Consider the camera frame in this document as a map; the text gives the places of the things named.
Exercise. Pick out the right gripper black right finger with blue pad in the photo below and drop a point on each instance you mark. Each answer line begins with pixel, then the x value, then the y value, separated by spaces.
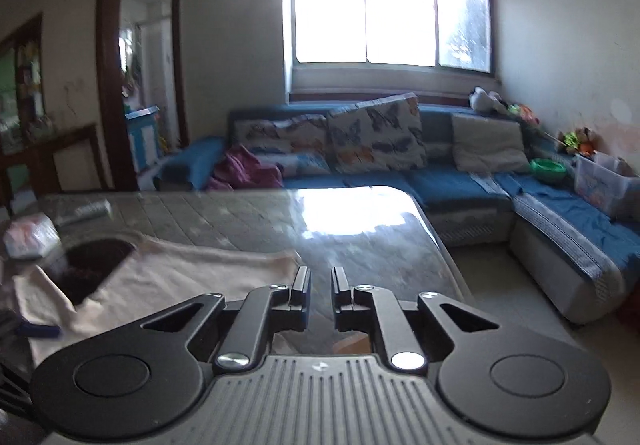
pixel 377 312

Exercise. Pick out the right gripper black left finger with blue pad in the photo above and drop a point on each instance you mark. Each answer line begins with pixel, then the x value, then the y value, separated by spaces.
pixel 248 326

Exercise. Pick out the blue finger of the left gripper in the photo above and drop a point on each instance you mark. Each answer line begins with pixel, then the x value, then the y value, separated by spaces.
pixel 37 331

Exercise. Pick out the cream white sweater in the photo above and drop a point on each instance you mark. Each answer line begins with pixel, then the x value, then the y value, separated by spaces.
pixel 157 275

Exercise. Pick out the grey quilted star tablecloth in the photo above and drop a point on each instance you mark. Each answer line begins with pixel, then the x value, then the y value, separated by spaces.
pixel 378 235

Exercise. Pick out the white tissue pack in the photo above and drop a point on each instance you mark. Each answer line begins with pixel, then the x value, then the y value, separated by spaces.
pixel 31 237

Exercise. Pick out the pink cloth on sofa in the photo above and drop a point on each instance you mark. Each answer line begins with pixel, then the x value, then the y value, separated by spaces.
pixel 240 169

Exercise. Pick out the grey remote control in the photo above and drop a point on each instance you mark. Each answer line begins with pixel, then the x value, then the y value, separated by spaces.
pixel 93 210

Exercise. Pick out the butterfly cushion left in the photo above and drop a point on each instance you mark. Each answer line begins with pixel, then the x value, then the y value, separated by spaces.
pixel 297 146

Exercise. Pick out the butterfly cushion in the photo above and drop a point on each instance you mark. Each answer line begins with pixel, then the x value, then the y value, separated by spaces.
pixel 297 146
pixel 380 135

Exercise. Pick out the dark wooden cabinet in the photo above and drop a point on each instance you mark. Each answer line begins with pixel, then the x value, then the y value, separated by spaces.
pixel 35 139

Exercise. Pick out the butterfly cushion right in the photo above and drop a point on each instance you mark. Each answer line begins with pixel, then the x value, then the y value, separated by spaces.
pixel 380 135

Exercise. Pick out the blue corner sofa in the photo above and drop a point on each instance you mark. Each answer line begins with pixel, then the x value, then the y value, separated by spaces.
pixel 585 262

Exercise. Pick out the grey plain cushion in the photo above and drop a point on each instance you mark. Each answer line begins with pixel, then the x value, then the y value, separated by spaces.
pixel 485 146

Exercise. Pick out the blue white small cabinet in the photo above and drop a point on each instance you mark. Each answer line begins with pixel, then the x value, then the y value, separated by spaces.
pixel 144 140

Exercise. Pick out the green bowl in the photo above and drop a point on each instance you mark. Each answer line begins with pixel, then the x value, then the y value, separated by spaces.
pixel 547 170

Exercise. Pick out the white plush toy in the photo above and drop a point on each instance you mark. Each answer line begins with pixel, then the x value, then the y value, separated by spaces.
pixel 487 102

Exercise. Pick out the clear plastic storage box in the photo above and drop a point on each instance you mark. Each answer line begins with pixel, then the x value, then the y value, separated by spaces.
pixel 609 184

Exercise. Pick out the green plush toy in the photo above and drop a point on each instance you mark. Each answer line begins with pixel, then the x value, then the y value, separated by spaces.
pixel 582 142

